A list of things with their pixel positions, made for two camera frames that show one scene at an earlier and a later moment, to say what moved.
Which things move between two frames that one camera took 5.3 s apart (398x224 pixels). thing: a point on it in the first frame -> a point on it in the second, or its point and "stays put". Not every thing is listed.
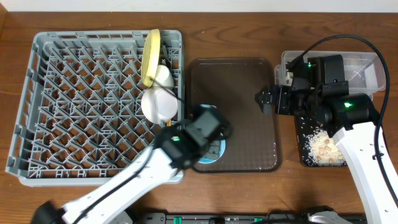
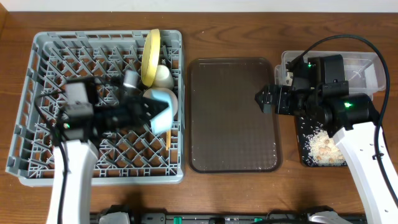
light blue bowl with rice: [216, 149] -> [162, 124]
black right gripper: [285, 91] stays put
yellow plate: [151, 58] stays put
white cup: [164, 76] stays put
